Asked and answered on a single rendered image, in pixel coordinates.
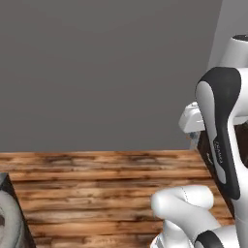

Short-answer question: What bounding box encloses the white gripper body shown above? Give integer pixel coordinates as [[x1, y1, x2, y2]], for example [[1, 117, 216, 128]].
[[178, 101, 207, 134]]

